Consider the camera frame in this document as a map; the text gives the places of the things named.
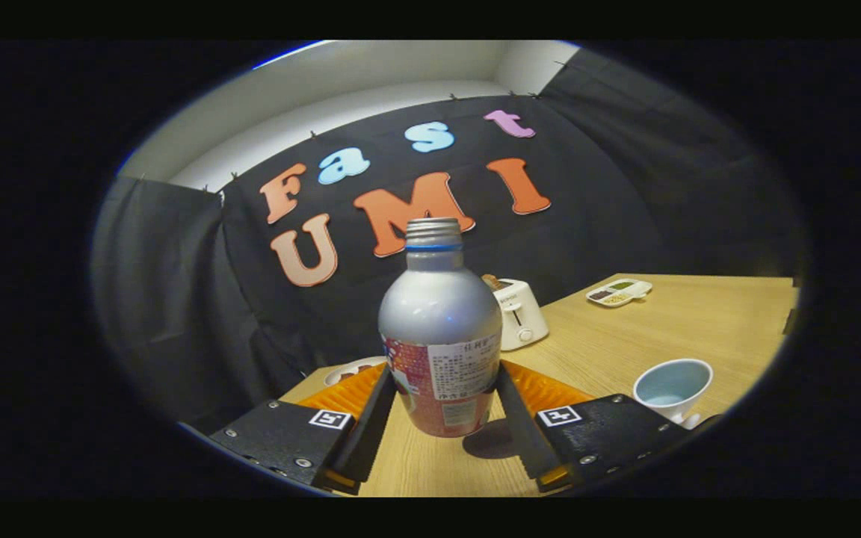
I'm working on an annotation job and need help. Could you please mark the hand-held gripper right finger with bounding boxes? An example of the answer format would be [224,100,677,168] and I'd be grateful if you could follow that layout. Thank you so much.
[496,360,700,492]

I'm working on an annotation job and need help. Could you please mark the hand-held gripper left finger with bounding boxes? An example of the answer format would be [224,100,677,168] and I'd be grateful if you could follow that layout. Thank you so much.
[208,362,399,495]

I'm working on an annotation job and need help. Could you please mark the silver juice bottle red label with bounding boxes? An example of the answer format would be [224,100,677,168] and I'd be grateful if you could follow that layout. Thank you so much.
[377,217,504,438]

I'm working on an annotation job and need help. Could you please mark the white cup blue inside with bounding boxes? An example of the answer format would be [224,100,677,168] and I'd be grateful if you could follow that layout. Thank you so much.
[633,359,714,429]

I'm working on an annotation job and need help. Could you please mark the white round plate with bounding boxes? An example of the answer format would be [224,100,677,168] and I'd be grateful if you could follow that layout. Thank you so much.
[324,356,386,387]

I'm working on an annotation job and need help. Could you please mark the white toaster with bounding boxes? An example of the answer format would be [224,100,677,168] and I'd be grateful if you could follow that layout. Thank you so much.
[483,274,549,352]

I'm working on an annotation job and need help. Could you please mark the white compartment tray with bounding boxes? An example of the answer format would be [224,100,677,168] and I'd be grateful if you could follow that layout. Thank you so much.
[586,279,653,308]

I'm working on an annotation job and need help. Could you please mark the wooden table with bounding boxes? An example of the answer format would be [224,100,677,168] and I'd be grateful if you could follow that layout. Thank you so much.
[279,273,800,498]

